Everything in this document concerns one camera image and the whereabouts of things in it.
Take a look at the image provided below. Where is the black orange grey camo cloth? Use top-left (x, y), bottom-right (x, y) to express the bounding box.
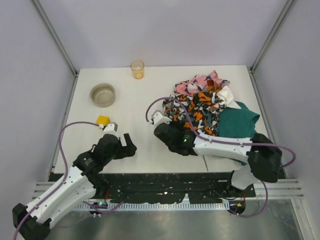
top-left (162, 92), bottom-right (226, 136)

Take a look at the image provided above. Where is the white printed cloth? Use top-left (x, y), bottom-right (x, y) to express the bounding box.
top-left (216, 86), bottom-right (241, 110)

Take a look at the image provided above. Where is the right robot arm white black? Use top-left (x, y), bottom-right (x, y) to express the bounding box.
top-left (153, 122), bottom-right (282, 190)

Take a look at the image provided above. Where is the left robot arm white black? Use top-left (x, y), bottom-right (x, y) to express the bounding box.
top-left (12, 133), bottom-right (137, 240)

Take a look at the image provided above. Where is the pink patterned cloth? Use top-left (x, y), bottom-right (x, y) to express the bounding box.
top-left (173, 70), bottom-right (230, 95)

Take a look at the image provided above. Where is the teal green cloth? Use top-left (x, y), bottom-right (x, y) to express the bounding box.
top-left (216, 101), bottom-right (261, 167)

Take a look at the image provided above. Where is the orange brown camo cloth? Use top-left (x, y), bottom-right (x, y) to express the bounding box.
top-left (204, 79), bottom-right (223, 93)

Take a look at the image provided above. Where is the yellow cube block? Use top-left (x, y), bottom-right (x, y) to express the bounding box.
top-left (96, 115), bottom-right (111, 126)

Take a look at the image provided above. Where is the grey ceramic bowl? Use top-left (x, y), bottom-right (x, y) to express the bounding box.
top-left (89, 83), bottom-right (116, 108)

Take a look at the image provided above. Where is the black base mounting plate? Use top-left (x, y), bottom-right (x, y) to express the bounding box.
top-left (94, 172), bottom-right (256, 204)

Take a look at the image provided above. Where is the orange translucent plastic cup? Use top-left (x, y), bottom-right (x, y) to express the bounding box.
top-left (130, 60), bottom-right (145, 80)

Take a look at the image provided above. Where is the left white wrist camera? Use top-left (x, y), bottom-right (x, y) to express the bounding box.
top-left (102, 122), bottom-right (119, 137)

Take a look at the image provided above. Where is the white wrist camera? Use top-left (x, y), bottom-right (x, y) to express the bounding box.
top-left (102, 122), bottom-right (119, 137)
top-left (151, 110), bottom-right (172, 127)

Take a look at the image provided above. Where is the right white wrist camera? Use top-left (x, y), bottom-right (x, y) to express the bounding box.
top-left (151, 110), bottom-right (172, 127)

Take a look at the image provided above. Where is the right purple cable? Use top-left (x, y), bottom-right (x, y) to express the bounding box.
top-left (145, 97), bottom-right (298, 218)

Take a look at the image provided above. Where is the white slotted cable duct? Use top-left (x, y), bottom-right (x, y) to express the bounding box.
top-left (74, 201), bottom-right (230, 211)

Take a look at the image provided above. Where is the left aluminium frame post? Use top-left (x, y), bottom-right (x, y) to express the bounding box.
top-left (29, 0), bottom-right (80, 77)

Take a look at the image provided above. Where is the aluminium frame post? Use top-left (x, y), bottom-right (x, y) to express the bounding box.
top-left (29, 0), bottom-right (80, 77)
top-left (248, 0), bottom-right (298, 75)

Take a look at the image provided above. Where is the right aluminium frame post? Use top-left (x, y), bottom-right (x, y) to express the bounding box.
top-left (248, 0), bottom-right (298, 75)

